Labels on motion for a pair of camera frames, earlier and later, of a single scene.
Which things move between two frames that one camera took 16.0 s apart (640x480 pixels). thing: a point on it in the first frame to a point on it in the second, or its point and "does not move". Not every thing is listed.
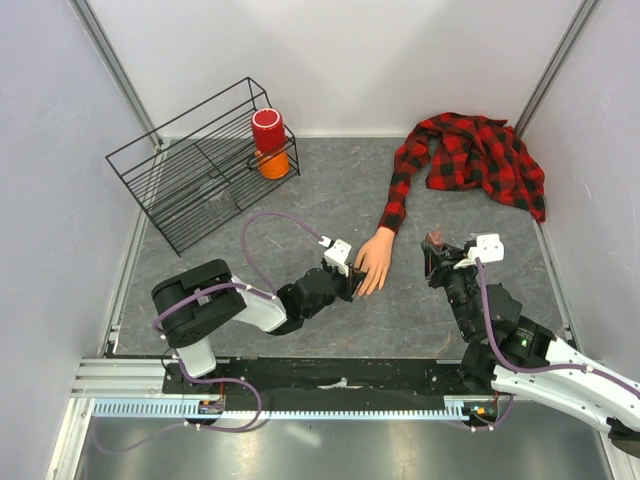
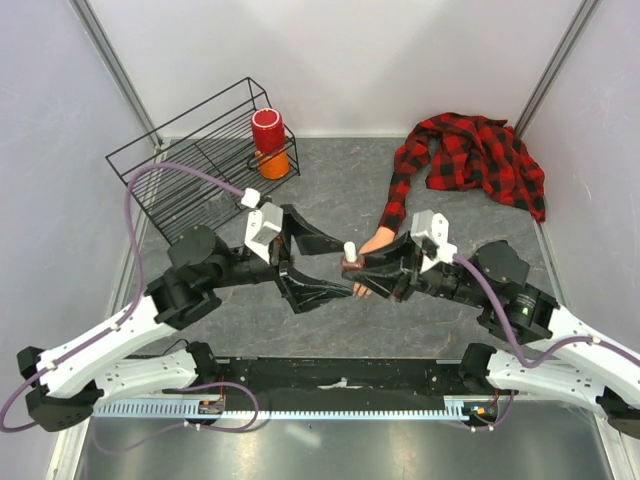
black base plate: [325, 380] does not move
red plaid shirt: [465, 152] does not move
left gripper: [349, 289] to [304, 293]
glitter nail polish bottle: [435, 238] to [358, 264]
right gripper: [440, 262] to [403, 256]
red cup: [269, 130] does not move
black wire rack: [194, 172] does not move
